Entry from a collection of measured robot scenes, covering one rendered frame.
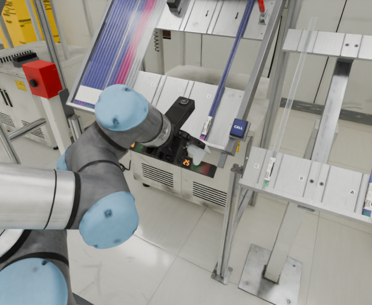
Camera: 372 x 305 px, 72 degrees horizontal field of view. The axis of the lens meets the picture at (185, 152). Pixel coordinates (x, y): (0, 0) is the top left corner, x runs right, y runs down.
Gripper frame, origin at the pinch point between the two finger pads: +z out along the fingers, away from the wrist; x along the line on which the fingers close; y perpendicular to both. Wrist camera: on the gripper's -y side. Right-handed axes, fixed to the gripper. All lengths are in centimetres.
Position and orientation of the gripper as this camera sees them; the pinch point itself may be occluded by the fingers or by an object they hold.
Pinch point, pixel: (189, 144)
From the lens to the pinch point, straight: 72.7
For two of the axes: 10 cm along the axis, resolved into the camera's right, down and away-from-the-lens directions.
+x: 8.8, 2.8, -3.8
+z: 3.3, 2.1, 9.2
